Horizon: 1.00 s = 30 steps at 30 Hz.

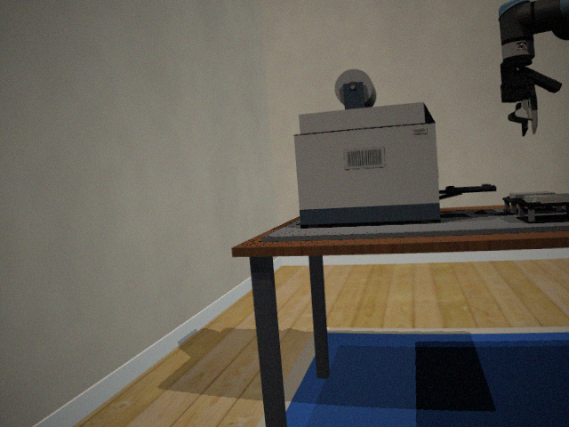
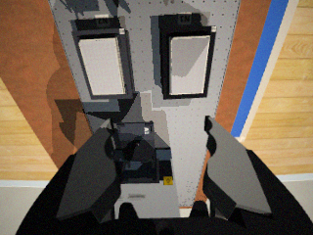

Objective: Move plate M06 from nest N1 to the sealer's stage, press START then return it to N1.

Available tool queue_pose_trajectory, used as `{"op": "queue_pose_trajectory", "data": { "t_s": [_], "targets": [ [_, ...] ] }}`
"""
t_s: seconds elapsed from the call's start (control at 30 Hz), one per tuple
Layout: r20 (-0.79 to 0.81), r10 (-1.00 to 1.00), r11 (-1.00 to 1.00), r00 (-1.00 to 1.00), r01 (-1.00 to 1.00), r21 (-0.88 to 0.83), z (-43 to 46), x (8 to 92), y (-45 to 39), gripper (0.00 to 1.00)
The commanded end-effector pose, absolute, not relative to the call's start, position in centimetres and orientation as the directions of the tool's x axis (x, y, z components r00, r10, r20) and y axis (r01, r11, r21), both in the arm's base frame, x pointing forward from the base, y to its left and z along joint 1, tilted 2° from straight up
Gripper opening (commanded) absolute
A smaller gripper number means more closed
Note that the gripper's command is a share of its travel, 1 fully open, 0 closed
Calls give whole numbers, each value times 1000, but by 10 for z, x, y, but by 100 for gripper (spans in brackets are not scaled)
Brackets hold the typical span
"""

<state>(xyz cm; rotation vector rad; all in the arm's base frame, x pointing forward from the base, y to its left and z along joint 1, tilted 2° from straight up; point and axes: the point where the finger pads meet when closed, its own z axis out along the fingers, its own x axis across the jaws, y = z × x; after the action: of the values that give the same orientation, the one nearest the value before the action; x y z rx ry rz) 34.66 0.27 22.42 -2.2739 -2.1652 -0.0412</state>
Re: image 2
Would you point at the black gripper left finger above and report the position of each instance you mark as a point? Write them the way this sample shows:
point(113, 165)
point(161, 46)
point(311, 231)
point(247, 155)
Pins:
point(81, 194)

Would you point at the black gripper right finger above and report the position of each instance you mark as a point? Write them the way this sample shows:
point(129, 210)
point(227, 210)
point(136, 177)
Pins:
point(241, 188)

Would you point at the grey square label with black lettering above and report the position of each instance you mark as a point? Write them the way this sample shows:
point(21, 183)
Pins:
point(102, 20)
point(184, 18)

